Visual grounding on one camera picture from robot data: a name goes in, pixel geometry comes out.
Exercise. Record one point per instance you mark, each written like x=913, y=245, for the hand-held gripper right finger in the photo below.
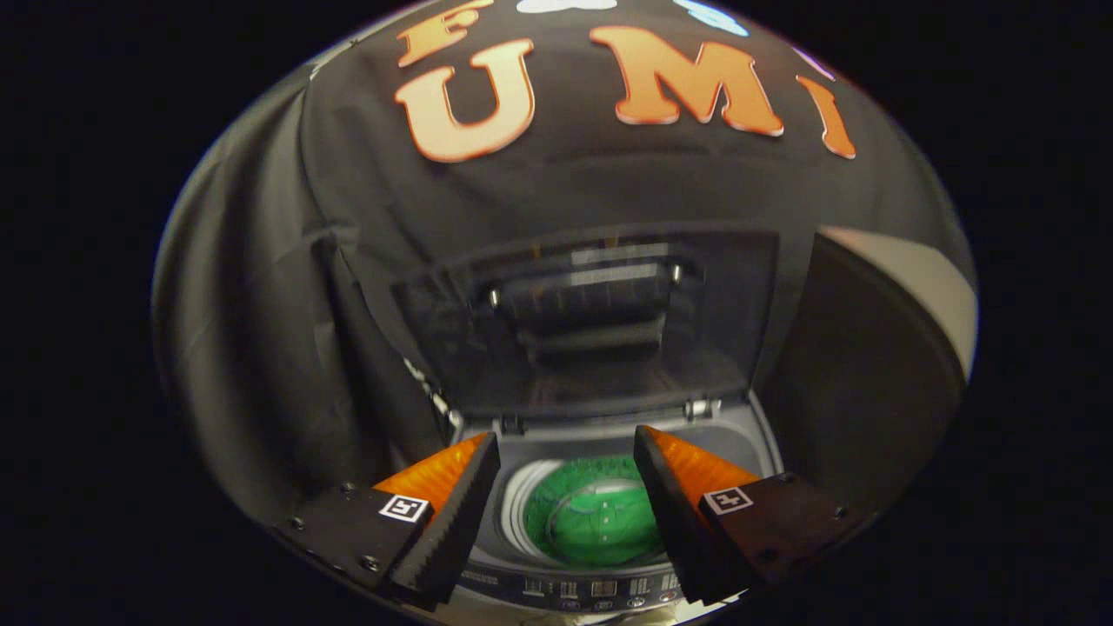
x=674, y=522

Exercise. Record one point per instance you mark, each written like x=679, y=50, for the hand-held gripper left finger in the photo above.
x=452, y=530

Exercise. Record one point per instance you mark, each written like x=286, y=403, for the green polo shirt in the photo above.
x=600, y=530

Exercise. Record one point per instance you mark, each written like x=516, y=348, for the grey washing machine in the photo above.
x=591, y=591

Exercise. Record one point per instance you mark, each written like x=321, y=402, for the dark glass washing machine lid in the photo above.
x=696, y=330

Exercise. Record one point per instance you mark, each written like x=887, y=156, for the grey stand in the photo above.
x=904, y=278

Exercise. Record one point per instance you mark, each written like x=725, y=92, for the black backdrop cloth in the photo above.
x=565, y=183

